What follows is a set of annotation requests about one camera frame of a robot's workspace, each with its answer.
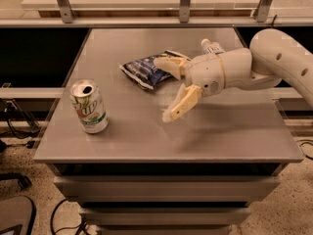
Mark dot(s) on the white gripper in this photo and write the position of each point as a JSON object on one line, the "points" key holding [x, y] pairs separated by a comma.
{"points": [[204, 71]]}

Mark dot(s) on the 7up soda can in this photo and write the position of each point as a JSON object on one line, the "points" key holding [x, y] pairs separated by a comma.
{"points": [[88, 103]]}

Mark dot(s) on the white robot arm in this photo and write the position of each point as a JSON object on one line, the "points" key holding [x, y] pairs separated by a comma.
{"points": [[272, 56]]}

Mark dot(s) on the blue chip bag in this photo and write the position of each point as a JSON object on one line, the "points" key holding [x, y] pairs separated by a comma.
{"points": [[145, 73]]}

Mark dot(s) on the clear plastic water bottle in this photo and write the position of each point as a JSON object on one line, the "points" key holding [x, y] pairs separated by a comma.
{"points": [[209, 47]]}

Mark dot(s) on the grey drawer cabinet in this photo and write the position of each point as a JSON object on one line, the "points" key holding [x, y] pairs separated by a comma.
{"points": [[197, 175]]}

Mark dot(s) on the black chair base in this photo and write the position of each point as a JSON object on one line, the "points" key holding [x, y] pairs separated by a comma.
{"points": [[17, 215]]}

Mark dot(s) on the middle metal bracket post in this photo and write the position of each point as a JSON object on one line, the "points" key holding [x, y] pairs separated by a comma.
{"points": [[184, 10]]}

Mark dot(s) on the metal bracket post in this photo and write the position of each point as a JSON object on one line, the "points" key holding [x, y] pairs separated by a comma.
{"points": [[262, 11], [184, 10], [66, 12]]}

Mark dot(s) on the right metal bracket post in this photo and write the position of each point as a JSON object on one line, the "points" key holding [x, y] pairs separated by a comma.
{"points": [[262, 11]]}

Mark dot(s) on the left metal bracket post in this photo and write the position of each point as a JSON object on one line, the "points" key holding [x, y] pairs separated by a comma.
{"points": [[66, 12]]}

